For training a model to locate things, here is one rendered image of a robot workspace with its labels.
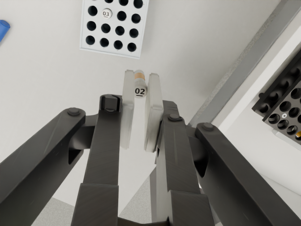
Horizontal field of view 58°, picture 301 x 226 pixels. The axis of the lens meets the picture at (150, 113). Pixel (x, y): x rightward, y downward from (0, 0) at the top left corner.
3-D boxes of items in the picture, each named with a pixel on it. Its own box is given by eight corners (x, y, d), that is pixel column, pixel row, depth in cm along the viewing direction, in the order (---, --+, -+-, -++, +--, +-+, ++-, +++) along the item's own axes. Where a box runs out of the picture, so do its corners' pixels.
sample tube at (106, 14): (113, 16, 39) (110, 20, 35) (105, 15, 39) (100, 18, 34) (114, 7, 38) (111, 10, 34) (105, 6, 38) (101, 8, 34)
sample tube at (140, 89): (144, 81, 26) (146, 100, 22) (131, 80, 26) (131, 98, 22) (146, 69, 25) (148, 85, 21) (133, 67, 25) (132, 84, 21)
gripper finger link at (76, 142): (116, 155, 14) (58, 149, 14) (120, 114, 19) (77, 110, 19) (118, 130, 14) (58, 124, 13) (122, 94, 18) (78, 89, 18)
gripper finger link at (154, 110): (151, 107, 15) (164, 109, 15) (149, 71, 22) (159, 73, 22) (143, 152, 16) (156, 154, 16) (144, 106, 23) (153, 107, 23)
